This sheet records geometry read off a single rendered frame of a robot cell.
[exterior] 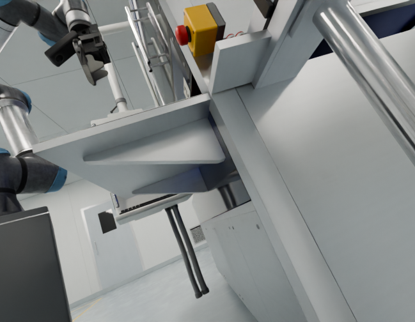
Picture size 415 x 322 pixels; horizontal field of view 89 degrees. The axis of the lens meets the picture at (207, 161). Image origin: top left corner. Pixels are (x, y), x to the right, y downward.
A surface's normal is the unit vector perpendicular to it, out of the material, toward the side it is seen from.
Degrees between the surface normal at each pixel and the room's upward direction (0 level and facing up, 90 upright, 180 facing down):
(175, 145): 90
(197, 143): 90
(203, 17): 90
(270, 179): 90
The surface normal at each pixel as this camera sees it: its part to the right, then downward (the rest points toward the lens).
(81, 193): 0.09, -0.31
